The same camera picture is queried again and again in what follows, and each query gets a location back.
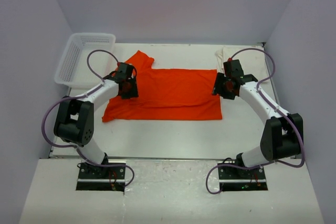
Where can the white plastic basket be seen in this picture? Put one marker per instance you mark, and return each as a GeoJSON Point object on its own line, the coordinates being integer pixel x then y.
{"type": "Point", "coordinates": [73, 71]}

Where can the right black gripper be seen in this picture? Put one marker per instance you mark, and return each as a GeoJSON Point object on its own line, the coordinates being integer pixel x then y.
{"type": "Point", "coordinates": [218, 88]}

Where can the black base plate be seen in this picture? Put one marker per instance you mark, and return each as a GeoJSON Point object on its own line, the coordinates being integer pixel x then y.
{"type": "Point", "coordinates": [93, 178]}
{"type": "Point", "coordinates": [233, 179]}

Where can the orange t-shirt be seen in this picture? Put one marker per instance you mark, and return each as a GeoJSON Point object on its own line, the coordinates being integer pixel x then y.
{"type": "Point", "coordinates": [167, 94]}

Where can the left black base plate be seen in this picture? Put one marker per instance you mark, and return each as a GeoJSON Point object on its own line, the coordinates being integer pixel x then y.
{"type": "Point", "coordinates": [93, 178]}

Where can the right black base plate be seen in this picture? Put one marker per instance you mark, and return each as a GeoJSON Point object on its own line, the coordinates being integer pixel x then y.
{"type": "Point", "coordinates": [233, 179]}

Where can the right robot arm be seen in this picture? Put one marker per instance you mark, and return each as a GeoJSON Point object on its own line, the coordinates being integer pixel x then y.
{"type": "Point", "coordinates": [282, 136]}

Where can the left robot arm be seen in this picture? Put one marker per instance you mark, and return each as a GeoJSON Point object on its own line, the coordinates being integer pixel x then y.
{"type": "Point", "coordinates": [75, 118]}

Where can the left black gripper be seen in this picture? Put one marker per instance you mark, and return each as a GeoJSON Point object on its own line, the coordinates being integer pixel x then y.
{"type": "Point", "coordinates": [133, 93]}

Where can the folded white t-shirt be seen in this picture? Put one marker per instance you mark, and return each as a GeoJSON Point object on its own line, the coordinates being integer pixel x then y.
{"type": "Point", "coordinates": [252, 61]}

